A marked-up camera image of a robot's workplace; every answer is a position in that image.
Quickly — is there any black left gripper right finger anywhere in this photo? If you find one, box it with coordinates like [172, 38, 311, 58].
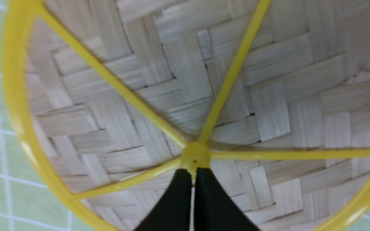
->
[194, 168, 260, 231]

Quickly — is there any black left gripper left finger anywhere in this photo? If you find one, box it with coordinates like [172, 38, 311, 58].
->
[135, 169, 192, 231]

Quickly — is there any yellow bamboo steamer lid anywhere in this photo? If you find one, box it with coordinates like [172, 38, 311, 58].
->
[2, 0, 370, 231]

